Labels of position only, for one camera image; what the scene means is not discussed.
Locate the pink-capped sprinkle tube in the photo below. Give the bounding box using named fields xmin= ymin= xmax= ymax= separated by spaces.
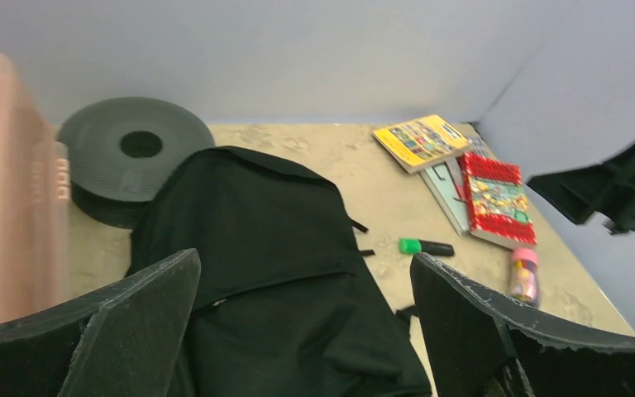
xmin=508 ymin=248 xmax=541 ymax=308

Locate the black student backpack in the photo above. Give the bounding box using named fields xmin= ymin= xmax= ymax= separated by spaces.
xmin=129 ymin=146 xmax=432 ymax=396

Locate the small patterned card pack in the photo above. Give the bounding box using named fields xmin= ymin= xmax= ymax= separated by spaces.
xmin=467 ymin=135 xmax=490 ymax=157

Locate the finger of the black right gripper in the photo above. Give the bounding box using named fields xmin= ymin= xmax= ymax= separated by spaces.
xmin=527 ymin=142 xmax=635 ymax=235

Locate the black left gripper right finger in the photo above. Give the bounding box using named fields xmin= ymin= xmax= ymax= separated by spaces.
xmin=410 ymin=254 xmax=635 ymax=396

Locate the grey thin booklet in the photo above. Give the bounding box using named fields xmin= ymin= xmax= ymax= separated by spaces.
xmin=419 ymin=162 xmax=470 ymax=236

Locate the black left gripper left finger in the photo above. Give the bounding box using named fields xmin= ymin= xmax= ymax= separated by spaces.
xmin=0 ymin=249 xmax=201 ymax=396

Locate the green highlighter marker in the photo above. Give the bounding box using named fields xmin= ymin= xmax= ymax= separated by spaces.
xmin=399 ymin=238 xmax=455 ymax=257

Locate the black filament spool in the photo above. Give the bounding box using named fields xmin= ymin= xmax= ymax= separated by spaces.
xmin=57 ymin=97 xmax=215 ymax=229

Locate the red comic book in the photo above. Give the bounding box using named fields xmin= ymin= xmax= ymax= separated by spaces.
xmin=460 ymin=152 xmax=537 ymax=250

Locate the yellow picture book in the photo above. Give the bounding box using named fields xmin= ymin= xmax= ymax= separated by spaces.
xmin=372 ymin=114 xmax=472 ymax=174

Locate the translucent pink storage box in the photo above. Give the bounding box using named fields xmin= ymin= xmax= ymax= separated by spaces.
xmin=0 ymin=53 xmax=71 ymax=323

